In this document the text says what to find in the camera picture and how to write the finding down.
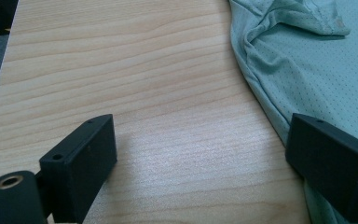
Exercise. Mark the green t-shirt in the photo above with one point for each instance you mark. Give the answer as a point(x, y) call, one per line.
point(317, 77)

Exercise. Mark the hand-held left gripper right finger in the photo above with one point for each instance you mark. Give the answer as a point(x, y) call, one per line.
point(335, 168)

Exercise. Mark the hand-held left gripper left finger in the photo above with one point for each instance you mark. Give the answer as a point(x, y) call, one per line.
point(80, 168)

